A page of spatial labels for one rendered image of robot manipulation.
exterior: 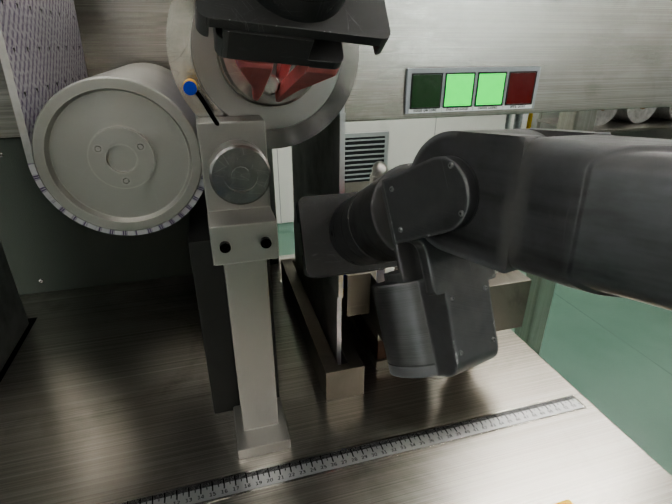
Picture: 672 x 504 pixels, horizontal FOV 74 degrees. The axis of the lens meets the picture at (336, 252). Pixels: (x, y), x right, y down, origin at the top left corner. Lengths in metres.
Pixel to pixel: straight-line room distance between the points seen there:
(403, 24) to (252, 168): 0.51
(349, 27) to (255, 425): 0.36
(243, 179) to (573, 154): 0.20
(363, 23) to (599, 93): 0.78
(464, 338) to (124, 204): 0.29
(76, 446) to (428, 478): 0.34
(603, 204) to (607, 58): 0.83
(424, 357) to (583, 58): 0.77
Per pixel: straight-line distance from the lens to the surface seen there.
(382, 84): 0.76
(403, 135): 3.39
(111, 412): 0.56
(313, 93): 0.38
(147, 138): 0.39
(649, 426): 2.07
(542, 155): 0.19
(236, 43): 0.26
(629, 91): 1.06
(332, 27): 0.26
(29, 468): 0.54
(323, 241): 0.36
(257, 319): 0.40
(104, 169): 0.40
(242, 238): 0.34
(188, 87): 0.31
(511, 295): 0.51
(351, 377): 0.50
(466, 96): 0.82
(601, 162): 0.18
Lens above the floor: 1.26
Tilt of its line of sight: 25 degrees down
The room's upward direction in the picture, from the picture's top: straight up
